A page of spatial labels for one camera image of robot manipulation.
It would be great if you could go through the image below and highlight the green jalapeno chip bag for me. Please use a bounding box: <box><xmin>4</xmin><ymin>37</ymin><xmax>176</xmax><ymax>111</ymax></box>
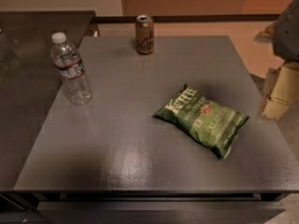
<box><xmin>154</xmin><ymin>84</ymin><xmax>249</xmax><ymax>159</ymax></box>

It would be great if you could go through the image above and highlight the dark table drawer front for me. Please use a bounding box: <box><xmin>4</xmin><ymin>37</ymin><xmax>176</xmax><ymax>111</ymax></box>
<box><xmin>37</xmin><ymin>201</ymin><xmax>285</xmax><ymax>224</ymax></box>

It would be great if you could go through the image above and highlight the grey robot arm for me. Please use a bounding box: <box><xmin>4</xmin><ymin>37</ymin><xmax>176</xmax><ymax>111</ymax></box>
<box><xmin>261</xmin><ymin>0</ymin><xmax>299</xmax><ymax>119</ymax></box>

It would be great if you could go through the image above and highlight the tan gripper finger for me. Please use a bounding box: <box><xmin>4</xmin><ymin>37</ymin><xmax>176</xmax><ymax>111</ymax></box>
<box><xmin>261</xmin><ymin>61</ymin><xmax>299</xmax><ymax>119</ymax></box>

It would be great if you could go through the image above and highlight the clear plastic water bottle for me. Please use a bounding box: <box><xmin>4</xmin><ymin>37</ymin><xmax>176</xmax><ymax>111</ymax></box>
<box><xmin>51</xmin><ymin>32</ymin><xmax>93</xmax><ymax>105</ymax></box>

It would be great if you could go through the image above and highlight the orange soda can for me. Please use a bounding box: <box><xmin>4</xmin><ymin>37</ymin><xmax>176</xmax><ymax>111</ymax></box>
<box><xmin>135</xmin><ymin>15</ymin><xmax>154</xmax><ymax>55</ymax></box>

